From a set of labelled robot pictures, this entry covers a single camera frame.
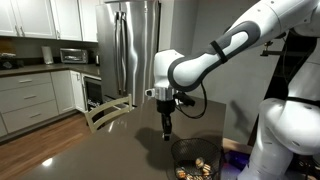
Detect black built-in oven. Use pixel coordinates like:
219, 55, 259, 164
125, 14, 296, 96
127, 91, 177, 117
83, 76, 103, 111

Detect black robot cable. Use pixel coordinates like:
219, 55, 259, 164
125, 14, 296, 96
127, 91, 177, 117
175, 83, 208, 120

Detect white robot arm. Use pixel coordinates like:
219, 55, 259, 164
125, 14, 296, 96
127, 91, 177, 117
154, 0, 320, 180

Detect wrapped burger candy middle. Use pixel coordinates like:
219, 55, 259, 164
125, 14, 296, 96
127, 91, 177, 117
202, 164, 211, 173

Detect white cabinets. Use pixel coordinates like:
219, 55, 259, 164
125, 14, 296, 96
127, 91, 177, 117
0, 70, 86, 137
0, 0, 100, 42

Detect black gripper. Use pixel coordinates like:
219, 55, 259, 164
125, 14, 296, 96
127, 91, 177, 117
157, 100, 175, 140

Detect white lower cabinets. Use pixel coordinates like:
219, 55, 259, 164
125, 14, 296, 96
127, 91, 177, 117
0, 70, 86, 137

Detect black countertop appliance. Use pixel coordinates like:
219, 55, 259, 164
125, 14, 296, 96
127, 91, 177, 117
0, 53, 19, 70

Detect black wire mesh bin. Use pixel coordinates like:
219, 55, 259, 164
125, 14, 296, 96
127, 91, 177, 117
171, 138, 221, 180

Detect silver toaster oven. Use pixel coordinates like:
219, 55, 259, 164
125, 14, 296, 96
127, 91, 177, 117
60, 48, 88, 64

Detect wrapped burger candy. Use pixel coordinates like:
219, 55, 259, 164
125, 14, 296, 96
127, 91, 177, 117
175, 169, 186, 179
202, 164, 211, 173
195, 158, 204, 168

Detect white upper cabinets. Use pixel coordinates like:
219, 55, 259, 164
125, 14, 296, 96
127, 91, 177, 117
0, 0, 100, 42

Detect wrapped burger candy bottom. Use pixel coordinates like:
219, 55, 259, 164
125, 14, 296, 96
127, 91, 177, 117
175, 169, 186, 179

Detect stainless steel refrigerator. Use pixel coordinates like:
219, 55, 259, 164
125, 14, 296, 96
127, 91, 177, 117
95, 0, 160, 106

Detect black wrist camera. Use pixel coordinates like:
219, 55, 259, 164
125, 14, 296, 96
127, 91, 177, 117
173, 92, 195, 106

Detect wrapped burger candy top left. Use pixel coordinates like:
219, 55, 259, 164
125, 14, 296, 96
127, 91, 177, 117
195, 158, 204, 168

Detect white paper towel roll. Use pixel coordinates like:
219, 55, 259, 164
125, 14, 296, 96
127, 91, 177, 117
42, 46, 54, 64

